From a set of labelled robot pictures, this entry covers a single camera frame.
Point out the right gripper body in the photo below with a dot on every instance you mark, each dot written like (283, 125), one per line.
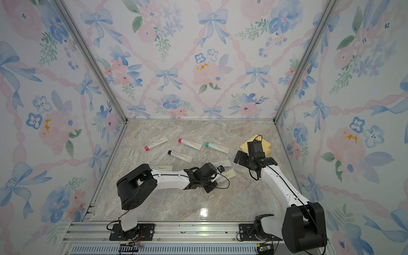
(245, 159)

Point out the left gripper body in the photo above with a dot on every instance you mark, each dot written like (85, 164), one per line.
(208, 185)

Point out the yellow cleaning cloth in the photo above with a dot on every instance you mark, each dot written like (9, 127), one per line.
(265, 144)

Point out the dark cap toothpaste tube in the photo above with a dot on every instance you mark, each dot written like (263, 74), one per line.
(226, 176)

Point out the teal cap toothpaste tube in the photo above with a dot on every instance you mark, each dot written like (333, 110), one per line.
(224, 163)
(217, 147)

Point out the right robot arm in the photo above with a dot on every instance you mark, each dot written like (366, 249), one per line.
(303, 227)

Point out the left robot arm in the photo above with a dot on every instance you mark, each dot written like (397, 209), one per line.
(135, 187)

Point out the toothpaste tube near left arm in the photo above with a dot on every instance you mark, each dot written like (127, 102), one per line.
(167, 168)

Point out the black cap toothpaste tube centre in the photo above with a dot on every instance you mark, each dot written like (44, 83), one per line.
(178, 155)

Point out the teal cap toothpaste tube back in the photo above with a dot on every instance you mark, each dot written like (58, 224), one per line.
(217, 147)

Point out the pink cap toothpaste tube centre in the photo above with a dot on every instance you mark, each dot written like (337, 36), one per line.
(191, 144)

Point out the pink cap toothpaste tube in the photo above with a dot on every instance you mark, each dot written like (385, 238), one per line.
(159, 142)
(191, 144)

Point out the pink cap toothpaste tube left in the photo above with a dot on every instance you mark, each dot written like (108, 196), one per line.
(159, 142)

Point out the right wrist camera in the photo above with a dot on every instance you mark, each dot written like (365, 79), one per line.
(255, 147)

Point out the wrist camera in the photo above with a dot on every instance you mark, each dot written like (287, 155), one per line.
(255, 147)
(220, 169)

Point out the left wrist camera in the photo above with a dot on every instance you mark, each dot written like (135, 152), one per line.
(220, 169)

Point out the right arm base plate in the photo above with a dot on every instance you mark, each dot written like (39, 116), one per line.
(254, 232)

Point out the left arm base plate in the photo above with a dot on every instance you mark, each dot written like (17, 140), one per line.
(142, 232)

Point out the right aluminium frame post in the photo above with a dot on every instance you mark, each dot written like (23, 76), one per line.
(306, 57)

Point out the aluminium frame post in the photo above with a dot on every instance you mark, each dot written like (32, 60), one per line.
(306, 57)
(66, 16)

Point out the left aluminium frame post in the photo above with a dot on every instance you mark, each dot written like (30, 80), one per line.
(66, 16)

